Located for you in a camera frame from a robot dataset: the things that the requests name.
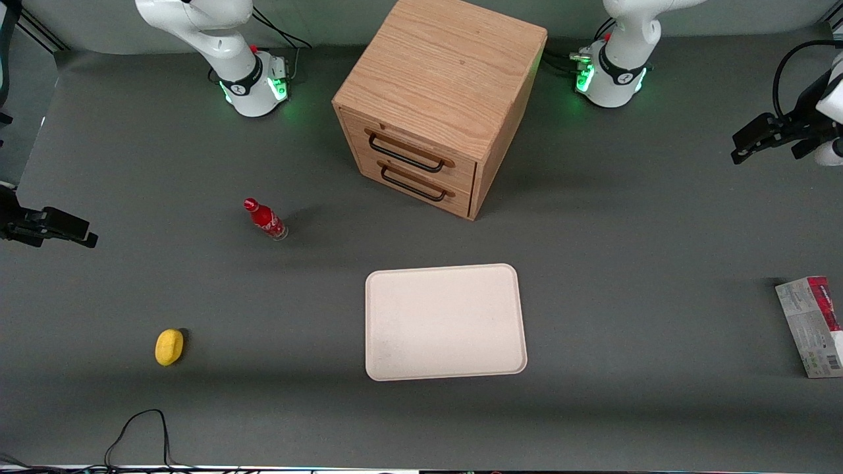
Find black base cables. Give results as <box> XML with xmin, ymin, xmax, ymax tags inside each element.
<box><xmin>252</xmin><ymin>7</ymin><xmax>313</xmax><ymax>83</ymax></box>
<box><xmin>545</xmin><ymin>18</ymin><xmax>616</xmax><ymax>74</ymax></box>

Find black looped cable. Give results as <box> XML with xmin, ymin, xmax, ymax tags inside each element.
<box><xmin>104</xmin><ymin>409</ymin><xmax>198</xmax><ymax>472</ymax></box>

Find black right base cables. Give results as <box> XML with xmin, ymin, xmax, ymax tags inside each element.
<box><xmin>252</xmin><ymin>7</ymin><xmax>313</xmax><ymax>83</ymax></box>

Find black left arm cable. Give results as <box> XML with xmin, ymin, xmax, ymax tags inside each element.
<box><xmin>773</xmin><ymin>39</ymin><xmax>843</xmax><ymax>120</ymax></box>

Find black left base cables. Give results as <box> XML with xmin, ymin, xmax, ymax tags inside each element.
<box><xmin>545</xmin><ymin>18</ymin><xmax>616</xmax><ymax>74</ymax></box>

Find yellow lemon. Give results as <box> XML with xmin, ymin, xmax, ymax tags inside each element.
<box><xmin>155</xmin><ymin>329</ymin><xmax>185</xmax><ymax>367</ymax></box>

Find black diagonal rail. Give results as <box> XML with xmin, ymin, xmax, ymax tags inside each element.
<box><xmin>14</xmin><ymin>12</ymin><xmax>69</xmax><ymax>52</ymax></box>

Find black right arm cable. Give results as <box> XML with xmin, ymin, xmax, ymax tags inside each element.
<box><xmin>0</xmin><ymin>0</ymin><xmax>22</xmax><ymax>129</ymax></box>

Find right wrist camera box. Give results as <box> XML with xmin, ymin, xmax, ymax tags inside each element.
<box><xmin>0</xmin><ymin>186</ymin><xmax>99</xmax><ymax>249</ymax></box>

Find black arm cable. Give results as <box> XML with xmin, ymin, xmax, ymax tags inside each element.
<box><xmin>773</xmin><ymin>39</ymin><xmax>843</xmax><ymax>120</ymax></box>
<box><xmin>0</xmin><ymin>0</ymin><xmax>22</xmax><ymax>129</ymax></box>

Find white rectangular tray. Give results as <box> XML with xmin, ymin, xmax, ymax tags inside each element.
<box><xmin>365</xmin><ymin>263</ymin><xmax>528</xmax><ymax>382</ymax></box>

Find red cola bottle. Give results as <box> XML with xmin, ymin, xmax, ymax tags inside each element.
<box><xmin>243</xmin><ymin>197</ymin><xmax>289</xmax><ymax>242</ymax></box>

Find wooden two-drawer cabinet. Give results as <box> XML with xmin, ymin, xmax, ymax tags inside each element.
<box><xmin>332</xmin><ymin>0</ymin><xmax>549</xmax><ymax>221</ymax></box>

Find black drawer handle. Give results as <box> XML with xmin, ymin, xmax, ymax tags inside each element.
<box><xmin>379</xmin><ymin>162</ymin><xmax>449</xmax><ymax>202</ymax></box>
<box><xmin>367</xmin><ymin>132</ymin><xmax>447</xmax><ymax>174</ymax></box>

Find red cookie box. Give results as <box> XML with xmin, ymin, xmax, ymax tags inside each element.
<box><xmin>775</xmin><ymin>276</ymin><xmax>843</xmax><ymax>379</ymax></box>

